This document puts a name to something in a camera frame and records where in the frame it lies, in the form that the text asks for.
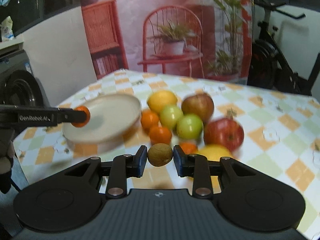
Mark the small orange tangerine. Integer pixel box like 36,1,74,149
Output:
71,106,91,128

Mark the large yellow lemon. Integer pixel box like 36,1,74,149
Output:
196,145,233,161

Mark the brown kiwi fruit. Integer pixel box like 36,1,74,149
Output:
147,143,173,167

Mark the bright green apple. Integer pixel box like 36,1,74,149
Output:
176,114,203,140

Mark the bright red apple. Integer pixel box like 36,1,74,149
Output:
203,117,245,152

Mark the pale green apple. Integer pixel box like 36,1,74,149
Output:
159,105,183,130

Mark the dull red-brown apple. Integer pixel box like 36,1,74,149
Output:
181,93,214,123

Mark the gloved left hand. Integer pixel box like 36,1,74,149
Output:
0,128,15,194

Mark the grey washing machine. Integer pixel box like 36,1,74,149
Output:
0,44,50,107

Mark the beige round plate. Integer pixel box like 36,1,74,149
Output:
62,93,142,156

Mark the white plastic bag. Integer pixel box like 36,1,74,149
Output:
1,16,15,42

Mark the checkered floral tablecloth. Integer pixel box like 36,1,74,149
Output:
14,70,319,239

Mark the black exercise bike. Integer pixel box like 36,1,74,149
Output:
247,0,319,96

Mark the pink printed backdrop cloth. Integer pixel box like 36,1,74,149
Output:
80,0,252,84

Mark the dark window frame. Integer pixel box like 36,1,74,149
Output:
1,0,80,36

